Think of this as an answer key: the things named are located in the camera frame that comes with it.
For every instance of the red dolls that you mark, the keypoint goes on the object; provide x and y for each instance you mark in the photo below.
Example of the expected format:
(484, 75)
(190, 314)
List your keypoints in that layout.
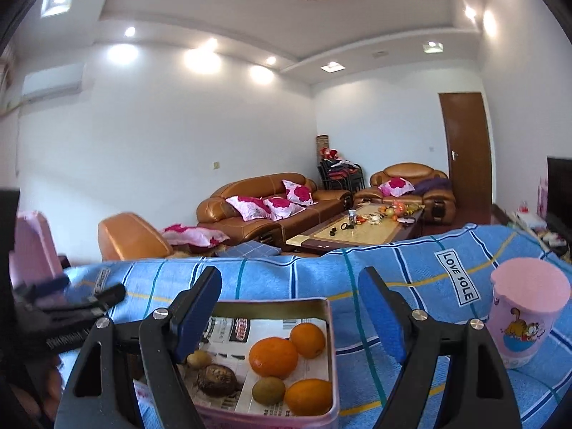
(331, 154)

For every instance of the pink floral blanket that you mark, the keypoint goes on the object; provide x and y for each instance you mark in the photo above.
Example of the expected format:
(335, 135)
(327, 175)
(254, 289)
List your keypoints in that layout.
(192, 234)

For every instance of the pink bag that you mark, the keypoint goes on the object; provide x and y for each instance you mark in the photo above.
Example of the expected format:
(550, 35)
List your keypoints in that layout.
(543, 194)

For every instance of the wooden coffee table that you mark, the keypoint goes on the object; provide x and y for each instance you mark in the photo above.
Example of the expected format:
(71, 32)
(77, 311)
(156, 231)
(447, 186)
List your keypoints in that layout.
(357, 232)

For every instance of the newspaper sheet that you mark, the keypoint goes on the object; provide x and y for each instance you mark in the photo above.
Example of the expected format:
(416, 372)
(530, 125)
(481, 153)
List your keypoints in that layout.
(232, 337)

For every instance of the clutter on television stand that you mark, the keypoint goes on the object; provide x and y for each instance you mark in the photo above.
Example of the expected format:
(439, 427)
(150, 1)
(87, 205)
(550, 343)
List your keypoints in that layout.
(534, 224)

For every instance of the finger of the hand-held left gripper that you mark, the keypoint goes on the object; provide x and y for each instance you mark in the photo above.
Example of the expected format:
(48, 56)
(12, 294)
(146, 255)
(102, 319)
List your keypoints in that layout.
(98, 299)
(49, 287)

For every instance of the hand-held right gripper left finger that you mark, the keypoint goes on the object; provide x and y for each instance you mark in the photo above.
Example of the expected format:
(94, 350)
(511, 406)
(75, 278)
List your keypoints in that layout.
(196, 319)

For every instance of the pink lidded cartoon cup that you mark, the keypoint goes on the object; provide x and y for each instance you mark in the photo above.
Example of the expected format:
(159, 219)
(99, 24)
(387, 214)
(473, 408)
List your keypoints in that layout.
(523, 321)

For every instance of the pile of orange snacks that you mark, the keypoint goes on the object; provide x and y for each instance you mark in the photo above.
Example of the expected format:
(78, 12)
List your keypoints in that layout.
(395, 210)

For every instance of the pink floral pillow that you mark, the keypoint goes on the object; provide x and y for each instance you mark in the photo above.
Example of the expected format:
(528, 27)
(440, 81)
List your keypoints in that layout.
(298, 192)
(281, 206)
(243, 206)
(395, 186)

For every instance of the blue plaid cloth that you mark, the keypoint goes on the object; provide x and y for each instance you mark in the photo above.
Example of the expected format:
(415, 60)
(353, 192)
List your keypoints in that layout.
(313, 277)

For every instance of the orange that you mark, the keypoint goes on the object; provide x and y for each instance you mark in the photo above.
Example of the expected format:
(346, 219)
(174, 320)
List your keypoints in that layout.
(308, 397)
(307, 340)
(273, 357)

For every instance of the white air conditioner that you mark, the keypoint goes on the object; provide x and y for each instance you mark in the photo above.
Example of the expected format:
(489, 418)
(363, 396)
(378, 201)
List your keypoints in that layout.
(53, 80)

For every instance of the small yellowish brown fruit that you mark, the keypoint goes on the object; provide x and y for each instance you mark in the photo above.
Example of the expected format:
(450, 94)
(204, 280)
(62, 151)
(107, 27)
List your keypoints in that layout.
(199, 359)

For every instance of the brown leather armchair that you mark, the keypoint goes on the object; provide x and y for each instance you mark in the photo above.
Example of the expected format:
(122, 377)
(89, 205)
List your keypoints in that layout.
(402, 170)

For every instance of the green brown kiwi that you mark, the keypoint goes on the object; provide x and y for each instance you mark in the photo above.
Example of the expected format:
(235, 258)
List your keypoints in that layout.
(268, 388)

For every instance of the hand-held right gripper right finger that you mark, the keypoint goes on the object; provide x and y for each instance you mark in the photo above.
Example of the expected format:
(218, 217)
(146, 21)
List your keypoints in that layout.
(385, 319)

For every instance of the orange leather armchair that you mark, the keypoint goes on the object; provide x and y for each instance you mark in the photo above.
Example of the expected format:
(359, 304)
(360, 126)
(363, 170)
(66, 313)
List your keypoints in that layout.
(129, 237)

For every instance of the black television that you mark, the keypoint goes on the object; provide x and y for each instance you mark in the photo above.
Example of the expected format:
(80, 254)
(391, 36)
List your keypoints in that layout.
(559, 187)

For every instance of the stacked dark chairs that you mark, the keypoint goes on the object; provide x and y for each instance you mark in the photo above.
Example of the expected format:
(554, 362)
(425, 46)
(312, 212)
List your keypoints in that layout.
(342, 174)

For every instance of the pink tin box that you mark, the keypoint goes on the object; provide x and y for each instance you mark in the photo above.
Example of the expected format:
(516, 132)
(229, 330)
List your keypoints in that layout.
(333, 344)

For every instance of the tall rolled mat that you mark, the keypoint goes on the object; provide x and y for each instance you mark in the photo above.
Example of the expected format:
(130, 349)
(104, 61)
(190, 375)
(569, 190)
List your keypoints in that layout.
(322, 140)

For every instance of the pink electric kettle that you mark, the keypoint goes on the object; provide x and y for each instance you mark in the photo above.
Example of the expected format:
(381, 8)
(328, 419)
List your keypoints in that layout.
(35, 241)

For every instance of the purple cloth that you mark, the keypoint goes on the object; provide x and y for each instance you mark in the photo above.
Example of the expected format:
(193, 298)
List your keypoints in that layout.
(431, 185)

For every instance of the brown leather sofa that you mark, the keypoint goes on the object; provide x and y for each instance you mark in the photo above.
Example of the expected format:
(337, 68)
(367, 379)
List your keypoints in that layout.
(250, 187)

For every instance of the blue plaid cushion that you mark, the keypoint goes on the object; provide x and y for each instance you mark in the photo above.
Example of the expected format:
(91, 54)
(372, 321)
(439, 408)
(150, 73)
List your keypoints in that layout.
(250, 249)

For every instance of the brown wooden door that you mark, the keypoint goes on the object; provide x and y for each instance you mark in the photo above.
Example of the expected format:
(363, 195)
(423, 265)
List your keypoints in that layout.
(464, 152)

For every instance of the dark brown crusted fruit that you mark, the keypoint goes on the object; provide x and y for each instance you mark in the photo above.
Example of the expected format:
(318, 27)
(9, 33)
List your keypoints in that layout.
(216, 380)

